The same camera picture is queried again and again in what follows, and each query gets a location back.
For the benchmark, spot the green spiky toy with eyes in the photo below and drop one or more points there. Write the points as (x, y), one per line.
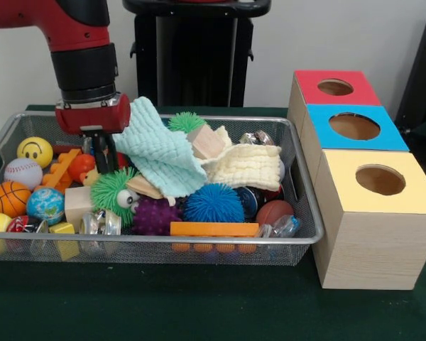
(108, 192)

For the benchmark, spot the globe print ball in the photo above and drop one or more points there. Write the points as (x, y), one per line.
(45, 206)

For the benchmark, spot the orange basketball toy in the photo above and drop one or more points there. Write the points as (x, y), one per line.
(10, 198)

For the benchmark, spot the white baseball toy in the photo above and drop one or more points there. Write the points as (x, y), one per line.
(23, 174)

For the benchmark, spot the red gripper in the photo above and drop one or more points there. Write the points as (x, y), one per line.
(92, 119)

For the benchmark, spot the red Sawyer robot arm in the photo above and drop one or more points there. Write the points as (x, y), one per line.
(74, 35)

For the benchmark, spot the yellow smiley ball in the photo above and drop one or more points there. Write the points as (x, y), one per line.
(35, 152)

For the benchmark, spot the cream cloth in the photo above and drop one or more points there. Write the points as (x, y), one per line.
(248, 167)

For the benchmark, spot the wooden three-hole box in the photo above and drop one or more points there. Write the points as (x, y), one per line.
(369, 248)

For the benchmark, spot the mint green cloth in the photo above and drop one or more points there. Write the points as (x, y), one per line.
(156, 152)

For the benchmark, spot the small orange building brick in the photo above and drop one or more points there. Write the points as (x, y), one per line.
(58, 172)

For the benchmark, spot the yellow plush toy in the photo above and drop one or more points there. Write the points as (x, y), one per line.
(90, 178)

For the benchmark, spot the blue spiky rubber ball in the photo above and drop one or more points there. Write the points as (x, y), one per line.
(213, 204)

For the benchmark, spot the silver mesh bin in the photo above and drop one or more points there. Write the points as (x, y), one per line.
(128, 254)

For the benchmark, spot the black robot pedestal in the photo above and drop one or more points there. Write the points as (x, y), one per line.
(191, 53)

